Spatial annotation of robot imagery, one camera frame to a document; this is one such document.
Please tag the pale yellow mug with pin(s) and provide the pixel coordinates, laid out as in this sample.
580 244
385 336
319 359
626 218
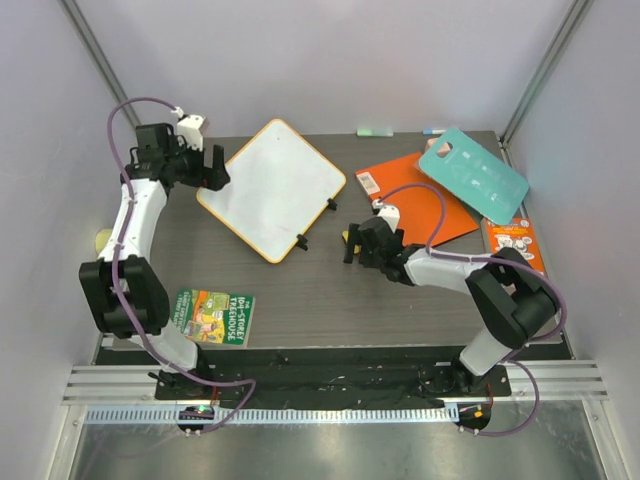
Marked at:
102 239

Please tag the yellow framed whiteboard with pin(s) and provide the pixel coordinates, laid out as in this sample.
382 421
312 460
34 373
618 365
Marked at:
279 186

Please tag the pink object under board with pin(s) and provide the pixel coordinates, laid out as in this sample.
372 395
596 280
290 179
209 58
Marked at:
430 143

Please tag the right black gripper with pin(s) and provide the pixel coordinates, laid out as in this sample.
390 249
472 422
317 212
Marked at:
363 246

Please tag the teal plastic board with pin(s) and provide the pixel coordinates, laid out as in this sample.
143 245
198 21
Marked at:
475 176

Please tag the green treehouse book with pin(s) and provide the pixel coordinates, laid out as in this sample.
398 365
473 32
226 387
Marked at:
214 318

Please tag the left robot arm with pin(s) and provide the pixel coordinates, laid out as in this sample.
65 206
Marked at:
125 296

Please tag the green eraser block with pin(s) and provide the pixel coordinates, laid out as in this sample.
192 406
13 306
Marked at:
378 133

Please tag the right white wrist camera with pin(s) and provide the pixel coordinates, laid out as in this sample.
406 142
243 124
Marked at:
387 212

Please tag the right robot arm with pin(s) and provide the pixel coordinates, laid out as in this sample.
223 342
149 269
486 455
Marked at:
513 300

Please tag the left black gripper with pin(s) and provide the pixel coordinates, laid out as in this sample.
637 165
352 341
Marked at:
213 178

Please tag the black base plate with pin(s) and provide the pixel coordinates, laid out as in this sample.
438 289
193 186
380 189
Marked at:
388 378

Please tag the orange paperback book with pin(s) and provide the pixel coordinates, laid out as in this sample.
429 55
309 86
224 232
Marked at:
518 234

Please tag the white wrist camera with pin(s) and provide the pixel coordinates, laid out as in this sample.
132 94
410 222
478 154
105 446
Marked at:
191 127
387 212

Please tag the slotted cable duct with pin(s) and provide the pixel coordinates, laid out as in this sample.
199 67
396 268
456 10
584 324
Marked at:
103 415

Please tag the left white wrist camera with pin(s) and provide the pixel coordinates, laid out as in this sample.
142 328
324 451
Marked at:
191 127

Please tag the yellow whiteboard eraser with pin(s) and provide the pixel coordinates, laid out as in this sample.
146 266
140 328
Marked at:
350 246

